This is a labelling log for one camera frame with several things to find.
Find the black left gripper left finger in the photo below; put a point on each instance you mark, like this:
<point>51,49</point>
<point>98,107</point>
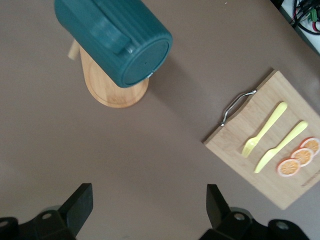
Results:
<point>50,225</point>

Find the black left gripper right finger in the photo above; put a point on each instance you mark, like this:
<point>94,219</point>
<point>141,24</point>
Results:
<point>230,225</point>

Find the teal cup yellow inside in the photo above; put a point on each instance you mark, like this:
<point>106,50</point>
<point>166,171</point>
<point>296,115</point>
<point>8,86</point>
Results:
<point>112,32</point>

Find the wooden cup rack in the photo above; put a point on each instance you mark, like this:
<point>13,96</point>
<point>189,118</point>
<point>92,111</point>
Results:
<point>110,95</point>

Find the yellow plastic knife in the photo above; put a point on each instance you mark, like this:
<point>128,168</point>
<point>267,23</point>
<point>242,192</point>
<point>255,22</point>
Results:
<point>280,147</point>

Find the yellow plastic fork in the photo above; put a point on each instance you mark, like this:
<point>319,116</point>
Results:
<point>267,125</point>

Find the brown table cover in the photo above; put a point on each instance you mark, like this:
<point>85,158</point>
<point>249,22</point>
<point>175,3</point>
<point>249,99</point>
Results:
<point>150,150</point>

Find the green plug connector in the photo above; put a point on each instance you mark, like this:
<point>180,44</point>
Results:
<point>313,15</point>

